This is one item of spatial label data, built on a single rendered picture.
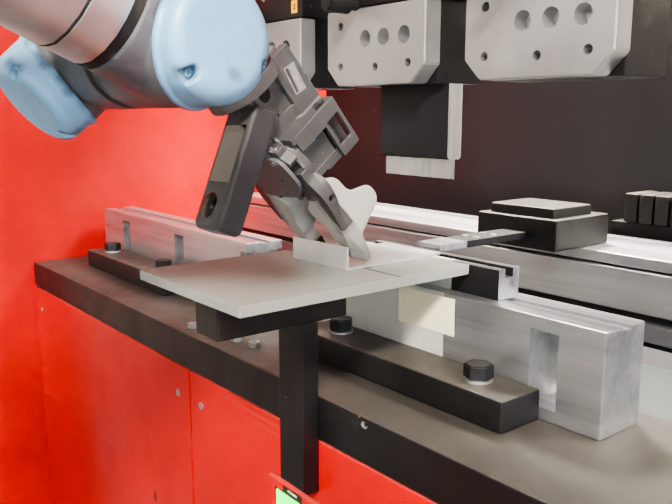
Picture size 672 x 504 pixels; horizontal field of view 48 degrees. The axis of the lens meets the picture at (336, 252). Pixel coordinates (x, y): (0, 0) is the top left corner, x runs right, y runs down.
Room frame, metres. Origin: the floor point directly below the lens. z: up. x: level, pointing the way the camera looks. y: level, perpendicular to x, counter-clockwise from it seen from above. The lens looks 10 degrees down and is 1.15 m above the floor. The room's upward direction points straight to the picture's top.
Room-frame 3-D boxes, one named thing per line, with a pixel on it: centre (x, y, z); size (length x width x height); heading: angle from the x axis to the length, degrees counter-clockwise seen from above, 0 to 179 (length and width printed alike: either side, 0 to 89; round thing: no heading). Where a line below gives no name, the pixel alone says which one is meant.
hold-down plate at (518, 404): (0.74, -0.07, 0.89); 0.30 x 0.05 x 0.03; 39
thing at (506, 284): (0.79, -0.10, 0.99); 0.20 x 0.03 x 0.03; 39
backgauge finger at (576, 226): (0.91, -0.20, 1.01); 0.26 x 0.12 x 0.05; 129
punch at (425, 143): (0.81, -0.09, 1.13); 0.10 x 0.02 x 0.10; 39
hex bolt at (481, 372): (0.67, -0.13, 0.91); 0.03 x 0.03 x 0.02
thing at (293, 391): (0.69, 0.06, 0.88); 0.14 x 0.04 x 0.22; 129
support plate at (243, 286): (0.72, 0.03, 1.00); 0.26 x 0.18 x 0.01; 129
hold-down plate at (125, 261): (1.24, 0.33, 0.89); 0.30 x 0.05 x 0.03; 39
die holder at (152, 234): (1.24, 0.26, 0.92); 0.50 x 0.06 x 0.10; 39
